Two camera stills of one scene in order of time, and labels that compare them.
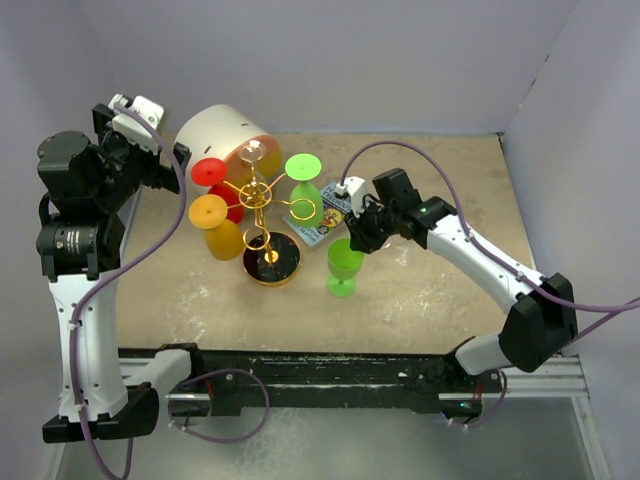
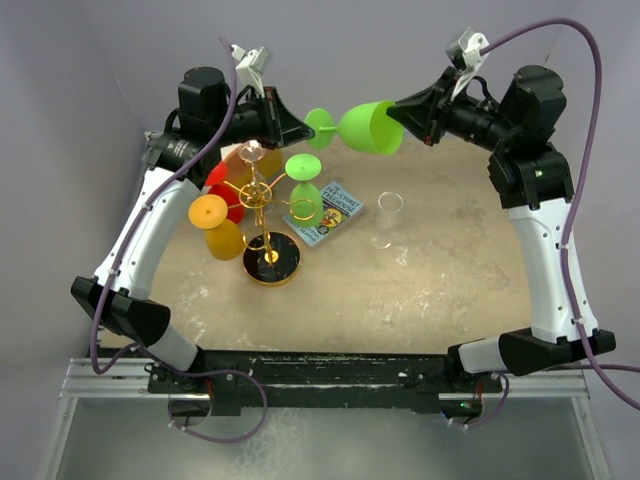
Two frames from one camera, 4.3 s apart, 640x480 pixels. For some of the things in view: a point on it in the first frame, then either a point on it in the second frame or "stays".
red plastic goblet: (211, 172) stays
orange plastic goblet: (224, 239) stays
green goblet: (343, 265) → (366, 127)
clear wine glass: (257, 192) stays
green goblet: (306, 205) stays
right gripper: (361, 239) → (427, 112)
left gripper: (159, 175) → (284, 126)
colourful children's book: (337, 208) stays
